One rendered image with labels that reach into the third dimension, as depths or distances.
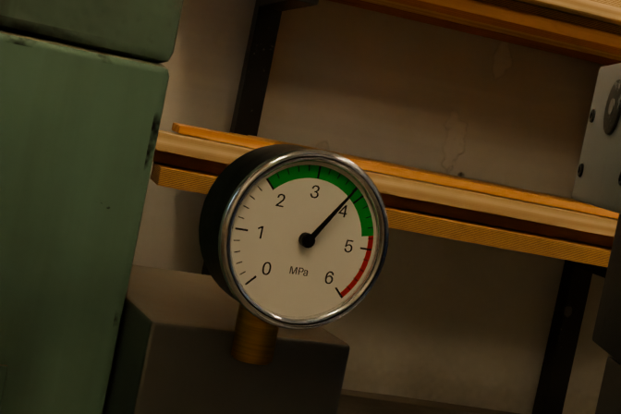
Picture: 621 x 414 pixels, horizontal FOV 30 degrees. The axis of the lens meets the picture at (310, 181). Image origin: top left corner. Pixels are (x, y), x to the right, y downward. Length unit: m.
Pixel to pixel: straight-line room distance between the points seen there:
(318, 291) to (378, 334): 2.74
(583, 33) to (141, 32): 2.32
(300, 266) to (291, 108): 2.60
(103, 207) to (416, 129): 2.68
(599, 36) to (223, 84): 0.93
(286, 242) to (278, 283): 0.01
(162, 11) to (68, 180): 0.07
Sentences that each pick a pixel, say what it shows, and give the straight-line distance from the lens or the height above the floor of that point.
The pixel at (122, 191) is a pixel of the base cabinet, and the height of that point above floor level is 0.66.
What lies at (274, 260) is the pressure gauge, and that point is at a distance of 0.40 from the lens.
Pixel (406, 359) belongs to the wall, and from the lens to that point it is 3.19.
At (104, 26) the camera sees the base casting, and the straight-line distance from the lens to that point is 0.44.
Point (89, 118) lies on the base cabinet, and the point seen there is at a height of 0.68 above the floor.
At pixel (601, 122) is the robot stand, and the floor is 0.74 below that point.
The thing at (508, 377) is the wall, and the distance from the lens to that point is 3.31.
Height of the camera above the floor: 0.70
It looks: 3 degrees down
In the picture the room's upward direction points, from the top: 12 degrees clockwise
